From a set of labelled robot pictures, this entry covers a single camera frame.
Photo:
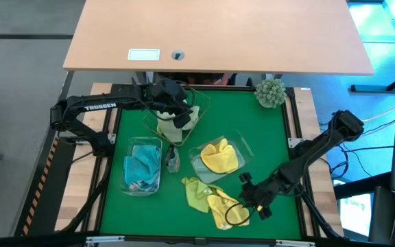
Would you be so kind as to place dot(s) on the black panel with orange stripes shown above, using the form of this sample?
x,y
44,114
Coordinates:
x,y
51,192

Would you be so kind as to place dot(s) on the white rectangular desk plate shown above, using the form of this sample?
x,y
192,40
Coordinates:
x,y
143,55

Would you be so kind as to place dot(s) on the small green artificial plant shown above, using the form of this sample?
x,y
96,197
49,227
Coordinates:
x,y
270,93

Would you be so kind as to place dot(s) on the red item under desk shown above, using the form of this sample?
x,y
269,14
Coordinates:
x,y
222,79

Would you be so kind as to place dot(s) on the green table mat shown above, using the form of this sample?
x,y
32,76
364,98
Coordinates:
x,y
266,123

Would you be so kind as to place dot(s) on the grey round desk grommet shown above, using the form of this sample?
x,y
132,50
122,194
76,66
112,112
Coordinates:
x,y
177,55

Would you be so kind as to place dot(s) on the teal microfiber towel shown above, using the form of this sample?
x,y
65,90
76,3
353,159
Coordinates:
x,y
147,156
135,173

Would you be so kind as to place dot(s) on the black table frame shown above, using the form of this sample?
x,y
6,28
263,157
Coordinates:
x,y
183,241

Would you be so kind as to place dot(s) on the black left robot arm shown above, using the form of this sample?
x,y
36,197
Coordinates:
x,y
98,107

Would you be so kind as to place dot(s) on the white tablet screen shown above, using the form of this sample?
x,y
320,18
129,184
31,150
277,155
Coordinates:
x,y
355,214

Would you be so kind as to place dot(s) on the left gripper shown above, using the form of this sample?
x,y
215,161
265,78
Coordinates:
x,y
168,94

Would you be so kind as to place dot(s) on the yellow microfiber towel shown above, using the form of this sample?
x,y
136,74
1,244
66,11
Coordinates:
x,y
221,209
219,158

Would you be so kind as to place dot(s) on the black desk foot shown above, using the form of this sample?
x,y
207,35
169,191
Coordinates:
x,y
372,88

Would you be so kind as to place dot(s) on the clear container with white cloth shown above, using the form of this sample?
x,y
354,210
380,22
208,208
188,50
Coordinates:
x,y
201,103

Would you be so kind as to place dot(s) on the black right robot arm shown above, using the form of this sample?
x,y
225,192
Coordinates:
x,y
321,144

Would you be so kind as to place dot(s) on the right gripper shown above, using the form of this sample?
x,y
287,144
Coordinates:
x,y
259,193

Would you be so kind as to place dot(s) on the small clear plastic object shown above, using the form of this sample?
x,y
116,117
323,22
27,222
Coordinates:
x,y
172,159

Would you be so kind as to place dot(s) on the silver metal bracket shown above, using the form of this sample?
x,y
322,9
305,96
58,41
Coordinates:
x,y
105,239
295,142
295,243
111,138

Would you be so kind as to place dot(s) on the light wooden desk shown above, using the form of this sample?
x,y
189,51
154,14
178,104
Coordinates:
x,y
218,31

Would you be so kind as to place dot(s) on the clear plastic container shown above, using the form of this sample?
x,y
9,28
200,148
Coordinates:
x,y
202,173
125,151

